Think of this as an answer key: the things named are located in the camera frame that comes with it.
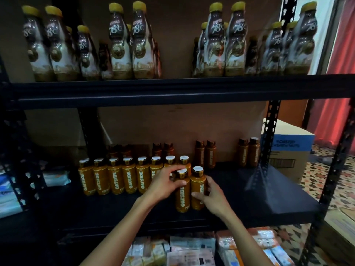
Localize blue white cashew carton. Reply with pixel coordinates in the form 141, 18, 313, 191
261, 119, 316, 183

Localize person's left forearm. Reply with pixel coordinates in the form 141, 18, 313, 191
80, 201, 162, 266

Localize stack of pink white boxes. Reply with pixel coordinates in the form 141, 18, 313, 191
166, 249, 216, 266

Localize row of pale pink packets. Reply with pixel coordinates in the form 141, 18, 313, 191
216, 227, 281, 247

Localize flat white packet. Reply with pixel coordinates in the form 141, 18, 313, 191
169, 235, 217, 252

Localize row of wet wipe packs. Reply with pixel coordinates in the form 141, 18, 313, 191
0, 166, 72, 219

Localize black metal shelf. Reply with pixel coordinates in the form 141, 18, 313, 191
0, 0, 355, 266
0, 52, 56, 266

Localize person's right forearm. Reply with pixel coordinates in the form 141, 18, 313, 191
219, 210, 275, 266

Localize orange Oatside bottles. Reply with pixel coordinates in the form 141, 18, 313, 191
78, 138, 261, 196

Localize brown wooden cabinet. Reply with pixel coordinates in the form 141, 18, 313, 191
277, 99, 308, 128

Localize red curtain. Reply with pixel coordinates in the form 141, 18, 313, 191
308, 0, 355, 156

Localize Oatside bottle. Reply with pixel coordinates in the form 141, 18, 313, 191
190, 166, 207, 211
175, 169, 191, 214

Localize person's right hand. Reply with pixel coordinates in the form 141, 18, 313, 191
191, 175, 234, 219

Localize row of orange blue packets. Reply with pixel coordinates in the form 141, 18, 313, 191
219, 243, 295, 266

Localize row of yellow-capped coffee bottles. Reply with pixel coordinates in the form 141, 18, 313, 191
21, 1, 320, 82

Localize person's left hand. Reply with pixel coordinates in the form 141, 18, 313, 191
139, 165, 188, 207

